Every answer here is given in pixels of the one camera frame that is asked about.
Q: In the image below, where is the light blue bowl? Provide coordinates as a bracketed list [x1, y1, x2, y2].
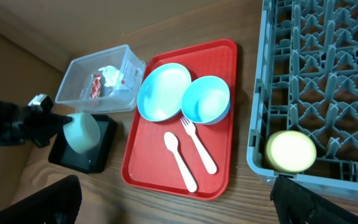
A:
[181, 76, 231, 125]

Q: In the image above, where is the white tissue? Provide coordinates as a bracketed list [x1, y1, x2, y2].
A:
[98, 65, 120, 87]

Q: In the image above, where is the white plastic spoon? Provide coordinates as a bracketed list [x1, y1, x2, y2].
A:
[163, 132, 198, 193]

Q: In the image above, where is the white plastic fork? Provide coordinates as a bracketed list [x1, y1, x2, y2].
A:
[180, 116, 218, 174]

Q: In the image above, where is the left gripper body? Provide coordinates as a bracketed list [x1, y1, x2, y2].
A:
[0, 100, 53, 147]

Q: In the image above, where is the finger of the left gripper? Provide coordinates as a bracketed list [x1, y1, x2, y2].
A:
[50, 114, 73, 126]

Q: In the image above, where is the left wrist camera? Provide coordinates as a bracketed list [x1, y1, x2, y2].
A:
[28, 94, 54, 112]

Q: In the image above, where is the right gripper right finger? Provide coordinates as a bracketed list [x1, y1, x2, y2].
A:
[270, 176, 358, 224]

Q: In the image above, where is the grey dishwasher rack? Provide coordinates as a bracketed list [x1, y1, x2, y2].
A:
[247, 0, 358, 201]

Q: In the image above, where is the light blue plate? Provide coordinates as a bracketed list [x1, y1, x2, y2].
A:
[137, 63, 192, 122]

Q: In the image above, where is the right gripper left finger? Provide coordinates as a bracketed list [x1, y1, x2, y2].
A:
[0, 175, 82, 224]

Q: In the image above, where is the red serving tray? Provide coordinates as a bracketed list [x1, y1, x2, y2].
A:
[121, 39, 237, 200]

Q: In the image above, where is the green bowl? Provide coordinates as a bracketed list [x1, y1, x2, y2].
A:
[63, 113, 101, 154]

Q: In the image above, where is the clear plastic waste bin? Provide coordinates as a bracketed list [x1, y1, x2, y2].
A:
[55, 44, 145, 113]

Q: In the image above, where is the red snack wrapper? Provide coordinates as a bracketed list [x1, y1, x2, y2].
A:
[89, 74, 101, 99]

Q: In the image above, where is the yellow cup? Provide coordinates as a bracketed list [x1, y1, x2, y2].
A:
[265, 130, 317, 174]

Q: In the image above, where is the black food waste tray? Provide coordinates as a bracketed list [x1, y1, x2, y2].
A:
[48, 114, 117, 174]

